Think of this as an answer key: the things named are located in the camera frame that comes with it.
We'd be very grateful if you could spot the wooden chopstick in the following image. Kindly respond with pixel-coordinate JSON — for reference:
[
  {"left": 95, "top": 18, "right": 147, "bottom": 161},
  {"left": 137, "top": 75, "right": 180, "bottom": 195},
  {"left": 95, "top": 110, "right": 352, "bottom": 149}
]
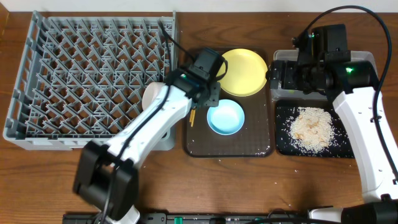
[
  {"left": 190, "top": 109, "right": 196, "bottom": 127},
  {"left": 189, "top": 109, "right": 195, "bottom": 123}
]

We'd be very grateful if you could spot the light blue bowl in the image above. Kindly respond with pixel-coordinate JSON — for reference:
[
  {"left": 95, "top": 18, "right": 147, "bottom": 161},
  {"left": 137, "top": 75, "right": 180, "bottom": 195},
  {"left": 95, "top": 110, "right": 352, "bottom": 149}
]
[{"left": 206, "top": 99, "right": 245, "bottom": 136}]

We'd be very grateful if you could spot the yellow round plate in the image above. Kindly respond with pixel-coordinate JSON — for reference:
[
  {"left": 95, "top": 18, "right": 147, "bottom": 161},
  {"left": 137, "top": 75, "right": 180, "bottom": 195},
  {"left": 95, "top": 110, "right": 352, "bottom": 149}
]
[{"left": 217, "top": 49, "right": 268, "bottom": 96}]

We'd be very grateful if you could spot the white bowl with rice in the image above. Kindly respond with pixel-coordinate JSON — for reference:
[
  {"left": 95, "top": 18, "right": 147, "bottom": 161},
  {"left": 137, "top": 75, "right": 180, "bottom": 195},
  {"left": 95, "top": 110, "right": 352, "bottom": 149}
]
[{"left": 142, "top": 82, "right": 164, "bottom": 110}]

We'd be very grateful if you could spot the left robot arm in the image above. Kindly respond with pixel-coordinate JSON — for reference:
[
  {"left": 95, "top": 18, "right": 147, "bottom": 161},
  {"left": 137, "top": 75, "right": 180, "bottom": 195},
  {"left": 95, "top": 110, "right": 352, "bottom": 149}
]
[{"left": 73, "top": 48, "right": 228, "bottom": 223}]

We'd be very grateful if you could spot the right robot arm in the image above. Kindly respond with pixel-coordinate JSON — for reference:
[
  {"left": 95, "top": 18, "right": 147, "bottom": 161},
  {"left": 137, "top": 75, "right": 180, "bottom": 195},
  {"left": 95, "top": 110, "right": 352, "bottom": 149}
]
[{"left": 266, "top": 24, "right": 397, "bottom": 223}]

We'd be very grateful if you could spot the clear plastic waste bin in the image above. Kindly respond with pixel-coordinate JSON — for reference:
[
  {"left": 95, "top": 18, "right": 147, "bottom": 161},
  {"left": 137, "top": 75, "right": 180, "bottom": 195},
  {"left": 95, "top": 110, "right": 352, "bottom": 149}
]
[{"left": 271, "top": 49, "right": 377, "bottom": 101}]

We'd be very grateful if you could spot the black waste tray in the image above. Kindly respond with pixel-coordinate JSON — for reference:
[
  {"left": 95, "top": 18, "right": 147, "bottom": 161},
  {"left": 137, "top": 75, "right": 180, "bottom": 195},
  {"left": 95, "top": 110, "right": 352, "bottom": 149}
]
[{"left": 275, "top": 100, "right": 354, "bottom": 159}]

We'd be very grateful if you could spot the spilled rice pile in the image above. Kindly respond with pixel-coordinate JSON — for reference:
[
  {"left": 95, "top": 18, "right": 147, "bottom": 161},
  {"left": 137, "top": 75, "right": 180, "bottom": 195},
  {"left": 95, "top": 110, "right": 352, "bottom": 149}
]
[{"left": 290, "top": 108, "right": 334, "bottom": 149}]

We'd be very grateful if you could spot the grey plastic dish rack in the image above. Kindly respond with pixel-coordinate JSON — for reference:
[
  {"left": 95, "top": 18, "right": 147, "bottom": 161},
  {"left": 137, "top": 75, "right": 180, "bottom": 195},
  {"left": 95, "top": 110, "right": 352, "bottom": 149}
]
[{"left": 3, "top": 12, "right": 178, "bottom": 151}]

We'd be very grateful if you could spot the black rail at table edge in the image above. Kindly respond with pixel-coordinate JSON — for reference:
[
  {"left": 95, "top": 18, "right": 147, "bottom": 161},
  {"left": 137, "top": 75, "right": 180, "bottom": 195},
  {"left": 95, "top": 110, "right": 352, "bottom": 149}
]
[{"left": 62, "top": 210, "right": 306, "bottom": 224}]

